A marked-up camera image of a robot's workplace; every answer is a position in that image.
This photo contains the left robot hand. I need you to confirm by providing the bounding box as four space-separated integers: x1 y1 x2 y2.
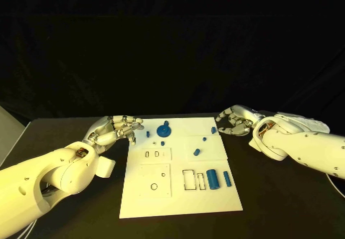
83 115 146 155

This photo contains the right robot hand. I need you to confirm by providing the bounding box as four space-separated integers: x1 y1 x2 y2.
215 104 267 136

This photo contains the thick blue cylinder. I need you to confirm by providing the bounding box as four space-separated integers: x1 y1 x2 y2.
205 169 221 191

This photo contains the white task board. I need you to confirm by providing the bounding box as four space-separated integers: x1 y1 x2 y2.
119 117 244 219

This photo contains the blue gear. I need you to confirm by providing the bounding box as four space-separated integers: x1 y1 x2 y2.
156 120 172 138

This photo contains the thin blue cylinder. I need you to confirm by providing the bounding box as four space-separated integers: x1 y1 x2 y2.
223 171 233 188

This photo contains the white cable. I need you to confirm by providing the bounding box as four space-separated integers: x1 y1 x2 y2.
325 172 345 198
15 219 39 239

